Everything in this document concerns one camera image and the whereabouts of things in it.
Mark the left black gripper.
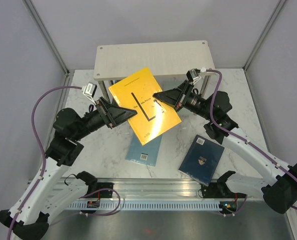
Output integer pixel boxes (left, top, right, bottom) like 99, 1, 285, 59
72, 95, 138, 141

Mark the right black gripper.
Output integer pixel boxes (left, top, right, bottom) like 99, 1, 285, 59
152, 79, 214, 121

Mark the yellow file folder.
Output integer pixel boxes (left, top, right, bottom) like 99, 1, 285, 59
109, 67, 182, 145

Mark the light blue barcode book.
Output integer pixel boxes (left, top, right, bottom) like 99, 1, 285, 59
125, 133, 162, 167

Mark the navy blue crest book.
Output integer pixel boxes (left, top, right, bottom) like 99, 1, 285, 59
178, 135, 225, 187

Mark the grey Great Gatsby book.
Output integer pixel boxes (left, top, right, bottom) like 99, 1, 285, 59
162, 81, 182, 91

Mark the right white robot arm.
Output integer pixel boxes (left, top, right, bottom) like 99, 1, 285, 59
153, 80, 297, 214

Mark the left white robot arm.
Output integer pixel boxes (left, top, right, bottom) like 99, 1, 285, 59
0, 97, 137, 240

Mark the white two-tier wooden shelf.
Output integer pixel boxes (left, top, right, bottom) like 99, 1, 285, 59
93, 40, 215, 98

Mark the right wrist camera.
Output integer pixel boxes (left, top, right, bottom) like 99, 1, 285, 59
186, 67, 207, 85

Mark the white slotted cable duct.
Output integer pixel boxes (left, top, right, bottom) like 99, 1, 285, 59
67, 200, 235, 211

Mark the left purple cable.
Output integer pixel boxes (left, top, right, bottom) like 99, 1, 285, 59
5, 86, 86, 240

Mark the purple cable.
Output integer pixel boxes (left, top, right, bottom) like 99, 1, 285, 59
5, 86, 86, 240
205, 69, 297, 213

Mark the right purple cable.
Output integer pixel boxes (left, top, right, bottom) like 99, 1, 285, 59
205, 69, 297, 213

